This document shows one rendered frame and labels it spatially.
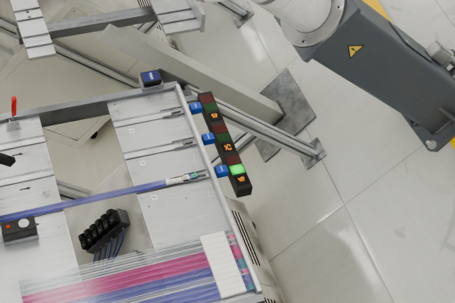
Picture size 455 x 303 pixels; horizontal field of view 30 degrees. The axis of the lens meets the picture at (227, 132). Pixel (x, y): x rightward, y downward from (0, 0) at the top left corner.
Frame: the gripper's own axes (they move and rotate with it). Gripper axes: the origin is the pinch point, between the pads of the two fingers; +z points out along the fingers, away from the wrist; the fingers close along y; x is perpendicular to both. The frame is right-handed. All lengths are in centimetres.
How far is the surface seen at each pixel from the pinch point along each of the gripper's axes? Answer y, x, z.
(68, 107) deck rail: 26.1, -5.9, 24.8
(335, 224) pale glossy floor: 49, 81, 63
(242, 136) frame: 22, 54, 48
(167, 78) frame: 21.0, 23.0, 21.1
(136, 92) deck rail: 26.4, 12.1, 20.8
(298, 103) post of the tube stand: 4, 85, 54
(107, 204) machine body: 31, 9, 61
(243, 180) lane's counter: 61, 30, 21
